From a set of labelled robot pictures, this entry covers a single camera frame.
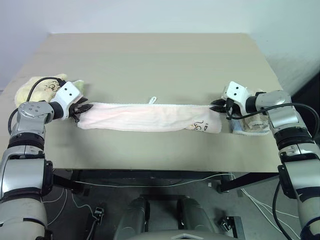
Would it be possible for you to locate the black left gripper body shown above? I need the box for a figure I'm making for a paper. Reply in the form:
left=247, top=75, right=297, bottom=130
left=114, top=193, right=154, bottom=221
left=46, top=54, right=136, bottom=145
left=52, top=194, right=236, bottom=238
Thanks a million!
left=67, top=99, right=84, bottom=123

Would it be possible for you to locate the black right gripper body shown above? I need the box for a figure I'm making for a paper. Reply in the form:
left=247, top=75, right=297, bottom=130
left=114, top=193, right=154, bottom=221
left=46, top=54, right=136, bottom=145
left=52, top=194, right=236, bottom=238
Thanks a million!
left=223, top=98, right=235, bottom=121

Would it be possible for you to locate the pink towel with embroidery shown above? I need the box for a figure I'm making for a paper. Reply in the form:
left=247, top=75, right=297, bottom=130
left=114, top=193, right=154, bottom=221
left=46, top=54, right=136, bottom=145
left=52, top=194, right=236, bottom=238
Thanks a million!
left=76, top=95, right=223, bottom=134

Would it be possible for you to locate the beige folded towel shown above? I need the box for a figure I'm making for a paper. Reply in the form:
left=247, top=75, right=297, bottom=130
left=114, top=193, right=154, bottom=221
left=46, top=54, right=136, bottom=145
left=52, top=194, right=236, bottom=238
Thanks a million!
left=242, top=87, right=271, bottom=132

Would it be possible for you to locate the white towel with blue edge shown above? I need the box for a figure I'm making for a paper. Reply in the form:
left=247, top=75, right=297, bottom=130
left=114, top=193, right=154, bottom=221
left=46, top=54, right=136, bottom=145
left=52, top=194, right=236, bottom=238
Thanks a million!
left=230, top=119, right=272, bottom=137

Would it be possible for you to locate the crumpled yellow towel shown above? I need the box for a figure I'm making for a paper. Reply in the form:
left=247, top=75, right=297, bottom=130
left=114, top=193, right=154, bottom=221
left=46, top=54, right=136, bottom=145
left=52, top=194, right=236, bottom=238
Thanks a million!
left=14, top=72, right=69, bottom=108

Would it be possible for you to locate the light green cloth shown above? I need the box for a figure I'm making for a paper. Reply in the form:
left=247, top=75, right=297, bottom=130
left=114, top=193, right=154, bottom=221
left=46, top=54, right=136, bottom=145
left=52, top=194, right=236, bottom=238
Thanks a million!
left=72, top=79, right=86, bottom=97

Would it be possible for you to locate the grey rounded robot leg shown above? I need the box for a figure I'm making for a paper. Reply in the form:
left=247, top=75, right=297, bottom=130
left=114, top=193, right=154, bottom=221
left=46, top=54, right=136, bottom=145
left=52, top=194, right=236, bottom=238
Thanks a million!
left=115, top=196, right=149, bottom=240
left=176, top=196, right=219, bottom=240

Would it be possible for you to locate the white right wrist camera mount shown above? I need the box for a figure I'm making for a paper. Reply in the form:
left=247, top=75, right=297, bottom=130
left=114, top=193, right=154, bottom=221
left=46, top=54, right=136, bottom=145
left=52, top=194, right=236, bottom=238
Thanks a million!
left=220, top=80, right=251, bottom=111

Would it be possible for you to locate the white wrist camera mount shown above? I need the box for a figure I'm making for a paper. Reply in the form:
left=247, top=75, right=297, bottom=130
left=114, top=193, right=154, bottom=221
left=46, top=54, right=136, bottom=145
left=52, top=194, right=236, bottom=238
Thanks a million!
left=53, top=81, right=84, bottom=109
left=220, top=80, right=251, bottom=111

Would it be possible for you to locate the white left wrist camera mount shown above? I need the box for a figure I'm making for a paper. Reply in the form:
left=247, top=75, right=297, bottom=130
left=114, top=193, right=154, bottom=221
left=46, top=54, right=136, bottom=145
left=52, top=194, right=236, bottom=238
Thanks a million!
left=53, top=81, right=84, bottom=109

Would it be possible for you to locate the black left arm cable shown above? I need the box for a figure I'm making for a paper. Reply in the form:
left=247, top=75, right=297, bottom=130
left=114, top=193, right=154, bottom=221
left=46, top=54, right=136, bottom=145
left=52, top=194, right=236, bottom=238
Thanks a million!
left=7, top=77, right=66, bottom=135

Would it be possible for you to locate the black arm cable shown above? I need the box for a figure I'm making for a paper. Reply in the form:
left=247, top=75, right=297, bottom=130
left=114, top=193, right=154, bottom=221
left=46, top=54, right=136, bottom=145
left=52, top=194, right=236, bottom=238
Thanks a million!
left=225, top=102, right=320, bottom=141
left=7, top=77, right=66, bottom=135

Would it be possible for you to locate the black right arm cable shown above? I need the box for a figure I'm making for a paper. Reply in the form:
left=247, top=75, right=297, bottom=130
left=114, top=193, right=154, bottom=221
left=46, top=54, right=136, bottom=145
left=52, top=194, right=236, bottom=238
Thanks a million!
left=225, top=102, right=320, bottom=141

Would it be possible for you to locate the black table frame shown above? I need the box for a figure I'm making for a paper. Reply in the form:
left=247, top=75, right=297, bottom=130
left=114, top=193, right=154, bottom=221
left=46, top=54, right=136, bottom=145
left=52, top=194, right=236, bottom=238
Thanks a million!
left=51, top=169, right=280, bottom=195

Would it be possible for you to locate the thin white wire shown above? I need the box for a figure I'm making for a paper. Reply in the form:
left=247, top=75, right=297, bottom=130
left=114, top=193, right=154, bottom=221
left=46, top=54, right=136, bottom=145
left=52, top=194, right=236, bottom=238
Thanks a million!
left=42, top=172, right=236, bottom=226

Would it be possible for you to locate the black floor connector with cable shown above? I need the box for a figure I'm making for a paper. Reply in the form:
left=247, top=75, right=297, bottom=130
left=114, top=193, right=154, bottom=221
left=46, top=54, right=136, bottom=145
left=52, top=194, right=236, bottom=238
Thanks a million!
left=86, top=206, right=105, bottom=240

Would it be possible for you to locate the white floor cable bundle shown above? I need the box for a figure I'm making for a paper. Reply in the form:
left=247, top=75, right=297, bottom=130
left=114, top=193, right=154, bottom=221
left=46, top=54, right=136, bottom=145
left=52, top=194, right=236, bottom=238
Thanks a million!
left=239, top=187, right=301, bottom=239

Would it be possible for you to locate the thick black floor cable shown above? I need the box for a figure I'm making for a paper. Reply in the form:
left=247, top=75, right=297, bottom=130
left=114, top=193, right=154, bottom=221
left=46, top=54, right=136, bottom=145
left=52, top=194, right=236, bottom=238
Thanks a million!
left=271, top=178, right=301, bottom=240

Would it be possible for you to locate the black floor bracket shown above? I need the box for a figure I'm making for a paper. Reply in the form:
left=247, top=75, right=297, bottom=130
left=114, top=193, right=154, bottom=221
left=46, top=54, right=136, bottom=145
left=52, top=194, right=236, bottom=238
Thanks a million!
left=218, top=215, right=245, bottom=240

